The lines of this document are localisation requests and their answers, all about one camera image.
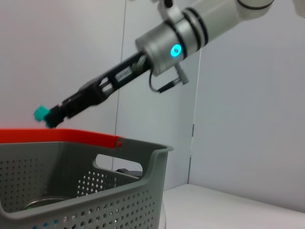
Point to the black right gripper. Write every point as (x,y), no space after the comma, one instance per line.
(114,81)

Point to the glass teacup black sleeve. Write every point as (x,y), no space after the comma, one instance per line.
(45,201)

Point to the grey perforated plastic basket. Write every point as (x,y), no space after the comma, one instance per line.
(95,205)

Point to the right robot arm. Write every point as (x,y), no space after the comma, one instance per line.
(202,26)

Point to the cyan square toy brick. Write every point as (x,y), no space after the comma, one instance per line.
(41,113)

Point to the glass teapot black lid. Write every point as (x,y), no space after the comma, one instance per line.
(128,172)

